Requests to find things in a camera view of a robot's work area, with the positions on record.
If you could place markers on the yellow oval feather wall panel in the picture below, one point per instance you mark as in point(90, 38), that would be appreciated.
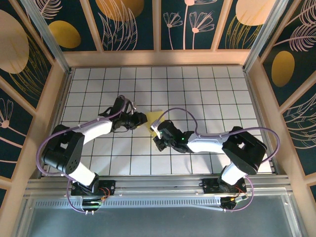
point(64, 34)

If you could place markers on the aluminium mounting beam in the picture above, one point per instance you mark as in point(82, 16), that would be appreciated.
point(158, 185)

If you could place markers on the yellow paper sheet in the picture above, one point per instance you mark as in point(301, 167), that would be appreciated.
point(154, 118)

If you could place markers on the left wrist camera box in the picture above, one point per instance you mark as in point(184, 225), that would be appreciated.
point(120, 106)

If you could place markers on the peach circle yellow-lines wall panel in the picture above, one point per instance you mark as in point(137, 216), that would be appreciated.
point(247, 24)

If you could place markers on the pink flowers wall panel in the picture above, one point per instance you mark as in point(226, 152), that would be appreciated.
point(192, 24)

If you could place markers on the yellow oval fern wall panel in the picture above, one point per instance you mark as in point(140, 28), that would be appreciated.
point(284, 69)

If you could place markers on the peach disc wall panel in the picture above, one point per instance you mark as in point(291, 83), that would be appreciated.
point(14, 49)

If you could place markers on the leaf outline wall panel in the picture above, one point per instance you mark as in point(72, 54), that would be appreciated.
point(301, 128)

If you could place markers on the wooden enclosure frame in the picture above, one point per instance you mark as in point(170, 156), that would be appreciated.
point(153, 59)

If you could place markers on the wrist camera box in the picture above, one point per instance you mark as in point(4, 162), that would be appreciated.
point(168, 128)
point(120, 106)

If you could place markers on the aluminium corner post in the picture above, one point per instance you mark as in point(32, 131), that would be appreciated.
point(44, 37)
point(261, 37)

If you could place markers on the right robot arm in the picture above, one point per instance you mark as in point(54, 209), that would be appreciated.
point(244, 150)

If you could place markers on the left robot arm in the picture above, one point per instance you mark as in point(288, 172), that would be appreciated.
point(64, 153)

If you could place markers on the orange circle leaf wall panel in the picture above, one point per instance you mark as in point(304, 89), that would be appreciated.
point(118, 24)

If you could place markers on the aluminium table side rail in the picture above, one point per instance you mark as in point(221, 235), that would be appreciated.
point(267, 123)
point(52, 133)

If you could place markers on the small wiring board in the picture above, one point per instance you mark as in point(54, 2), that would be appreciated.
point(232, 201)
point(92, 203)

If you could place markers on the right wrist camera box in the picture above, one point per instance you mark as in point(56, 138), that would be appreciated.
point(168, 128)

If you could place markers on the single flower wall panel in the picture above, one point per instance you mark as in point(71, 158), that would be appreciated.
point(12, 133)

